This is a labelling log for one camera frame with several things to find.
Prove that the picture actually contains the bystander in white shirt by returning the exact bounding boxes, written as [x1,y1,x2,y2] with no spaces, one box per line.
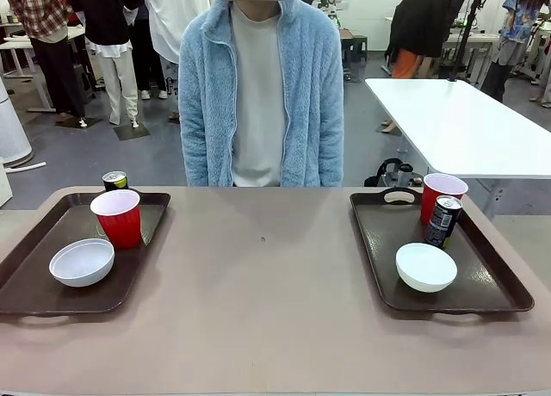
[139,0,213,124]

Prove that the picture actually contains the black Pepsi can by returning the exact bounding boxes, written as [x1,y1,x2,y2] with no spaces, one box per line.
[423,195,464,250]
[102,170,130,194]

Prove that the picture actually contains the black tripod pole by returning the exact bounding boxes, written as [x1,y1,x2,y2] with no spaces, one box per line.
[447,0,484,84]

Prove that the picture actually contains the person's right forearm blue sleeve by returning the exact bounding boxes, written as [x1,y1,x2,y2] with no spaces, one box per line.
[178,107,216,188]

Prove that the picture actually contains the dark brown serving tray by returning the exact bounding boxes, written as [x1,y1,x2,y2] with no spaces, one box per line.
[349,187,536,316]
[0,190,172,319]

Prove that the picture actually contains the white folding table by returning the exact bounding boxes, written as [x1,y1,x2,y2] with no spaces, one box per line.
[364,77,551,220]

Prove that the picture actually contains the bystander in blue patterned shirt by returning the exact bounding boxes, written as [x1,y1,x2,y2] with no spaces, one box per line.
[479,0,547,105]

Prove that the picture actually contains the person's left forearm blue sleeve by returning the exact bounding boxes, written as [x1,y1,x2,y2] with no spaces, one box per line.
[309,107,346,188]

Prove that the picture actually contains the person in blue fleece jacket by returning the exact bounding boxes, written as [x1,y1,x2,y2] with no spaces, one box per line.
[177,0,346,189]

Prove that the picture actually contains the black stool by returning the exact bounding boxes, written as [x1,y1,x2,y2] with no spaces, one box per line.
[342,34,369,64]

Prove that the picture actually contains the white plastic bowl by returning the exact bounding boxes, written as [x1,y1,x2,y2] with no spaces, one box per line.
[394,242,459,294]
[48,238,116,288]

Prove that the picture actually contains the bystander in black top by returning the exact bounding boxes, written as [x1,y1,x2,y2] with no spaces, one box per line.
[66,0,145,129]

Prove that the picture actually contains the white background desk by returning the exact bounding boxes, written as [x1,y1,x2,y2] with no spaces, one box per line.
[0,23,90,114]

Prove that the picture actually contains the dark floor mat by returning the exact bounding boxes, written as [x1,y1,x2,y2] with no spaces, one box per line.
[112,123,152,140]

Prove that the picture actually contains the bystander black jacket orange trousers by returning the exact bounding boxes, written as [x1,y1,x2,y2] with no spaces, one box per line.
[384,0,473,80]

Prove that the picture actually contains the white pipe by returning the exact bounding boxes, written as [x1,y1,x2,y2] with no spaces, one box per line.
[3,161,46,174]

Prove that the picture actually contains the white cylindrical appliance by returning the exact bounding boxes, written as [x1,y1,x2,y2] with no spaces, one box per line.
[0,75,35,170]

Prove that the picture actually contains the bystander in plaid shirt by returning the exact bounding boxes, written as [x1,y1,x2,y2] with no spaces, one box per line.
[5,0,90,122]

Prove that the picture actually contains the red plastic cup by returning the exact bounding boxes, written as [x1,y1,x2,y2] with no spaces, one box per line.
[90,189,143,251]
[420,172,469,226]

